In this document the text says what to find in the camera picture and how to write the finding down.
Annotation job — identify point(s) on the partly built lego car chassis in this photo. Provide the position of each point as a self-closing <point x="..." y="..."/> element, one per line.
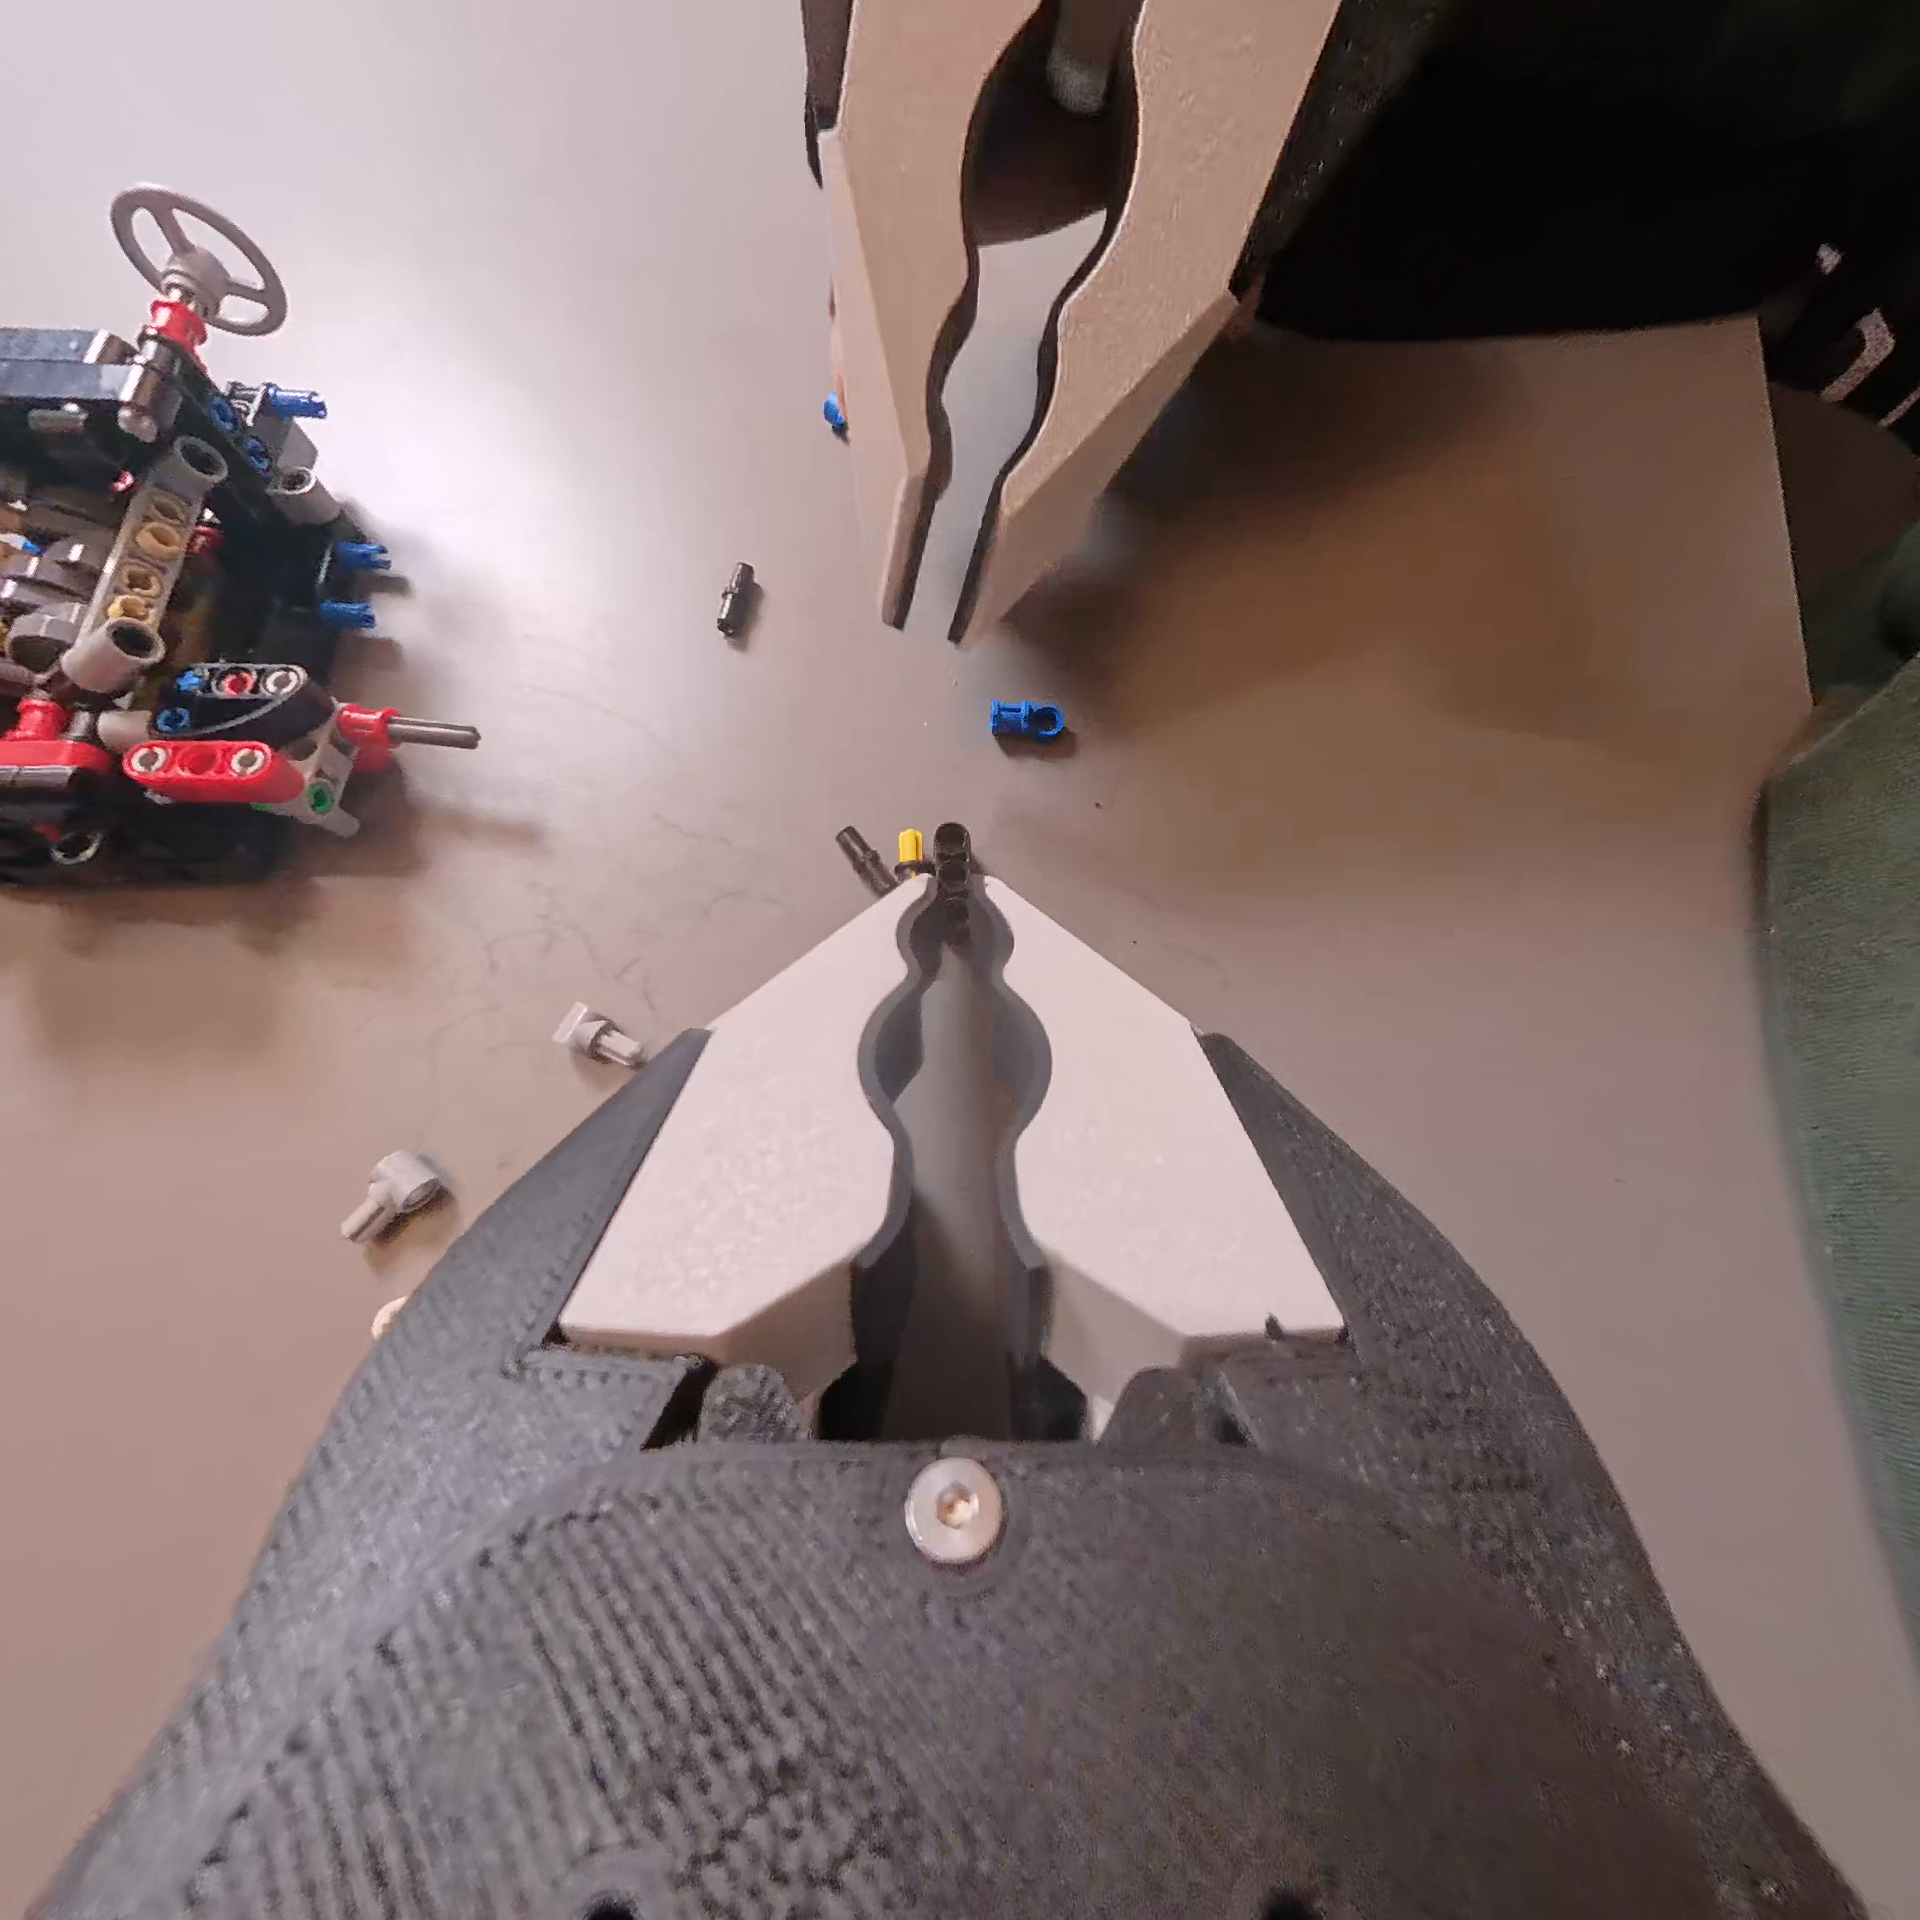
<point x="152" y="597"/>

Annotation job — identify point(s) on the black lego cross connector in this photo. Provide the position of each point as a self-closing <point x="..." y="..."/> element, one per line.
<point x="951" y="858"/>

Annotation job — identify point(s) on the grey lego connector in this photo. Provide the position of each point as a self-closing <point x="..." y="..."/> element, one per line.
<point x="598" y="1033"/>
<point x="396" y="1191"/>

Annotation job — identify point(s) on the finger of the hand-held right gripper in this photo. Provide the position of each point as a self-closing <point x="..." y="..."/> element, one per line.
<point x="1200" y="182"/>
<point x="894" y="182"/>

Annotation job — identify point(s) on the black lego pin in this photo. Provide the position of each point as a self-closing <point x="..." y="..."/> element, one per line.
<point x="857" y="858"/>
<point x="735" y="597"/>

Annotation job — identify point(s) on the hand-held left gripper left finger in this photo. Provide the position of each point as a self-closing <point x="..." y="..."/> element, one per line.
<point x="735" y="1186"/>

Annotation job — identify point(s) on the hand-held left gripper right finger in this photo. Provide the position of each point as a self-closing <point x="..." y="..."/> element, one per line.
<point x="1172" y="1186"/>

